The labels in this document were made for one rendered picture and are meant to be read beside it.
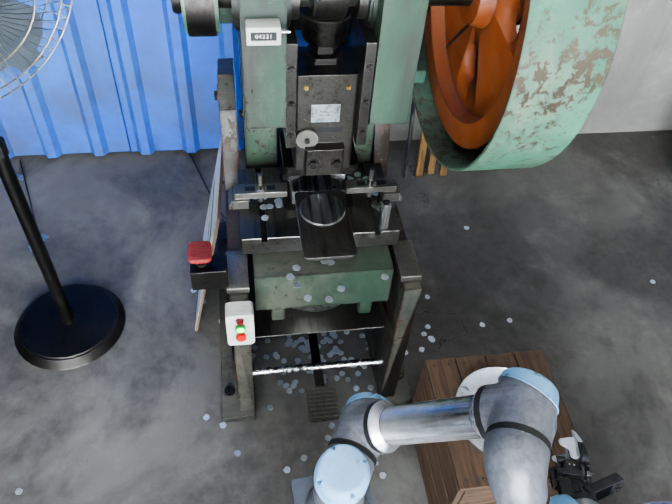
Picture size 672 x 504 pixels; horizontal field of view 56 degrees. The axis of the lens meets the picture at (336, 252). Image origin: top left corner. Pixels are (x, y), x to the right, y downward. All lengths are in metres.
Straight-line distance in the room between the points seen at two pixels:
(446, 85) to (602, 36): 0.60
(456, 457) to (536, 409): 0.65
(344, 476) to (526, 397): 0.43
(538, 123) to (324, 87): 0.51
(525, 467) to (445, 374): 0.82
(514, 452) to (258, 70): 0.92
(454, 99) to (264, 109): 0.52
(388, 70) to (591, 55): 0.45
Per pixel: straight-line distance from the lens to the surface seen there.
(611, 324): 2.75
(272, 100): 1.48
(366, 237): 1.79
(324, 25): 1.48
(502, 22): 1.49
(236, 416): 2.20
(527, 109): 1.28
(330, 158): 1.62
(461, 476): 1.81
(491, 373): 1.98
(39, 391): 2.43
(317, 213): 1.70
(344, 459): 1.42
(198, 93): 2.97
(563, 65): 1.26
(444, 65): 1.81
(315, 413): 2.05
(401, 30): 1.44
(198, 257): 1.64
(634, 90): 3.63
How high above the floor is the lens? 1.97
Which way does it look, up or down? 47 degrees down
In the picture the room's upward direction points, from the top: 5 degrees clockwise
